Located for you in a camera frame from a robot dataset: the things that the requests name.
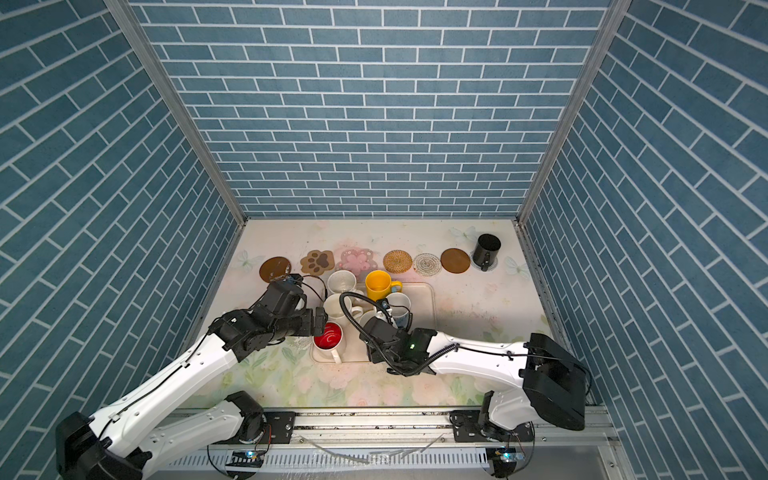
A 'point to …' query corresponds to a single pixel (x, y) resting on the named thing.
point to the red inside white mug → (331, 337)
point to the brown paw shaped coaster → (316, 262)
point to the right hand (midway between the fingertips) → (376, 342)
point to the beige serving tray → (423, 304)
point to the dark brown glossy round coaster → (274, 267)
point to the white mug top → (341, 281)
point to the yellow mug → (379, 285)
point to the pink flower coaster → (359, 261)
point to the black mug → (486, 250)
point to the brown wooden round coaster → (455, 260)
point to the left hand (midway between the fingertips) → (321, 318)
